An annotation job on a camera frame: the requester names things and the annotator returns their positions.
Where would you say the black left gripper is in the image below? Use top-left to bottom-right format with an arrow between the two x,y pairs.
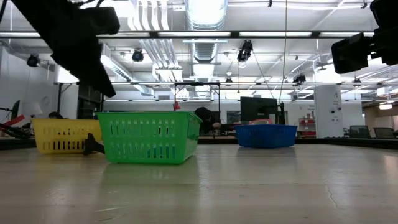
11,0 -> 116,98

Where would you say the silver ventilation duct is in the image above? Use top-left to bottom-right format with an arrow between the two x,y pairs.
185,0 -> 229,63

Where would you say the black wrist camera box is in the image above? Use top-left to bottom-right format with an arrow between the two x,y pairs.
331,32 -> 376,75
79,6 -> 121,35

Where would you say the white lamp shade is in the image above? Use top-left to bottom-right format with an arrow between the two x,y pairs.
23,101 -> 44,116

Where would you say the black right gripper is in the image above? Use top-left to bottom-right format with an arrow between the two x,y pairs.
369,0 -> 398,66

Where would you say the black stapler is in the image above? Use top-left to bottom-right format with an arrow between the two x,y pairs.
82,133 -> 106,156

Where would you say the dark mesh office chair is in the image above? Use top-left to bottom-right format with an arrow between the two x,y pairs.
348,124 -> 371,139
373,126 -> 396,139

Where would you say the red angled bar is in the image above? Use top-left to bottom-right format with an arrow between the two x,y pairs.
0,114 -> 26,129

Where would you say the green plastic basket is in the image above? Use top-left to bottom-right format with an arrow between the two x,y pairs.
95,111 -> 203,165

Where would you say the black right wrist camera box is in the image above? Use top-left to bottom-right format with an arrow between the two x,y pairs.
331,32 -> 376,75

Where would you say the blue plastic basket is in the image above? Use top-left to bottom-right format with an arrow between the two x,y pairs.
234,124 -> 299,149

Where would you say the black table frame rail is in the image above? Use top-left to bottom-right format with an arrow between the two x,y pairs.
0,136 -> 398,151

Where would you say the yellow plastic basket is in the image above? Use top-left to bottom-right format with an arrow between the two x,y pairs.
32,118 -> 103,155

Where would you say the red storage shelf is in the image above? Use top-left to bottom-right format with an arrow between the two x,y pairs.
298,117 -> 315,138

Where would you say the black metal frame stand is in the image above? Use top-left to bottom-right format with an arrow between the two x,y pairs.
173,81 -> 221,113

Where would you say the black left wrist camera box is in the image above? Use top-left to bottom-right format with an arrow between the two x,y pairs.
79,6 -> 121,35

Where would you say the red tape roll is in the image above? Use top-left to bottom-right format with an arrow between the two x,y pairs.
248,118 -> 274,126

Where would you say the white pillar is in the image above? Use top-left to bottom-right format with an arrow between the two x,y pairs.
313,85 -> 345,139

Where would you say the dark monitor on stand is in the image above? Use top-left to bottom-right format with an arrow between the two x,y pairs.
239,96 -> 285,125

